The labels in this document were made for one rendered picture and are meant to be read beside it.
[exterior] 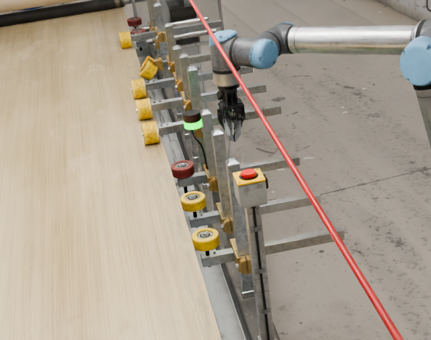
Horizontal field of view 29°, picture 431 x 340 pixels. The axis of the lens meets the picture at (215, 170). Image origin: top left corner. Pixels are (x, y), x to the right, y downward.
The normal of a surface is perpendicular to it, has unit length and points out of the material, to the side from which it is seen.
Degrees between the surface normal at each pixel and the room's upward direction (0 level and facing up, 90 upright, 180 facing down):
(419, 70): 82
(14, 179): 0
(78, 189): 0
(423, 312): 0
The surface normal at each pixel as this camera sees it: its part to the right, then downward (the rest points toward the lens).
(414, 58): -0.63, 0.29
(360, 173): -0.12, -0.89
